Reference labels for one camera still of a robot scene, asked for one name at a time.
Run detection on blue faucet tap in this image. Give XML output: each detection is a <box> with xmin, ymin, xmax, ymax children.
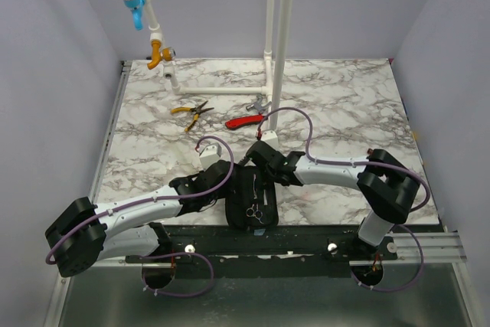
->
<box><xmin>123</xmin><ymin>0</ymin><xmax>146</xmax><ymax>31</ymax></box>

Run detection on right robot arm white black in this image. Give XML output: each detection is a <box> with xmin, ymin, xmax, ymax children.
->
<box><xmin>246</xmin><ymin>141</ymin><xmax>421</xmax><ymax>260</ymax></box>

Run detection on black fabric tool case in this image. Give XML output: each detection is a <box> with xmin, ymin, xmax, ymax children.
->
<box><xmin>225</xmin><ymin>165</ymin><xmax>279</xmax><ymax>231</ymax></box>

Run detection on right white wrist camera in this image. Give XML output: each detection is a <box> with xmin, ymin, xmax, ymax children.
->
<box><xmin>257</xmin><ymin>129</ymin><xmax>279</xmax><ymax>150</ymax></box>

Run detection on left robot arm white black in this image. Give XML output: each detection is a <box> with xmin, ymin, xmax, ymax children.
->
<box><xmin>45</xmin><ymin>159</ymin><xmax>233</xmax><ymax>277</ymax></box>

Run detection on yellow handled pliers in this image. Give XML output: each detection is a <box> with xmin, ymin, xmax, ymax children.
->
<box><xmin>171</xmin><ymin>100</ymin><xmax>214</xmax><ymax>132</ymax></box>

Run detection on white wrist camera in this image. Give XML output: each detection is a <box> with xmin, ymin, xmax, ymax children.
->
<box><xmin>257</xmin><ymin>129</ymin><xmax>279</xmax><ymax>150</ymax></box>
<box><xmin>199</xmin><ymin>143</ymin><xmax>222</xmax><ymax>170</ymax></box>

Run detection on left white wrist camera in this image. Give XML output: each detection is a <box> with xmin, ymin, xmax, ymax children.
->
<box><xmin>199</xmin><ymin>143</ymin><xmax>222</xmax><ymax>170</ymax></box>

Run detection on white PVC pipe frame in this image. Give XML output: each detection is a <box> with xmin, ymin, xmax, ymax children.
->
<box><xmin>142</xmin><ymin>0</ymin><xmax>293</xmax><ymax>110</ymax></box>

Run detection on silver thinning scissors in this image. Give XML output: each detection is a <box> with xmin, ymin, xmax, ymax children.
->
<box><xmin>260</xmin><ymin>185</ymin><xmax>270</xmax><ymax>208</ymax></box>

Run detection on silver hair scissors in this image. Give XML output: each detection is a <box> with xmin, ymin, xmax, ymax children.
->
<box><xmin>245</xmin><ymin>174</ymin><xmax>264</xmax><ymax>224</ymax></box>

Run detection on orange faucet tap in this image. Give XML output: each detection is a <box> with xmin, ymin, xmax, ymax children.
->
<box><xmin>147</xmin><ymin>40</ymin><xmax>175</xmax><ymax>70</ymax></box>

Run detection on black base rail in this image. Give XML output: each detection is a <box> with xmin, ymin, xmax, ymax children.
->
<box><xmin>76</xmin><ymin>223</ymin><xmax>387</xmax><ymax>278</ymax></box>

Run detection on red utility knife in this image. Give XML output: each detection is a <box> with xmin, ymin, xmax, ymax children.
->
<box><xmin>224</xmin><ymin>114</ymin><xmax>264</xmax><ymax>130</ymax></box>

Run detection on black hair comb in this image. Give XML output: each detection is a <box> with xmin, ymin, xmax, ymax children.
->
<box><xmin>238</xmin><ymin>156</ymin><xmax>250</xmax><ymax>166</ymax></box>

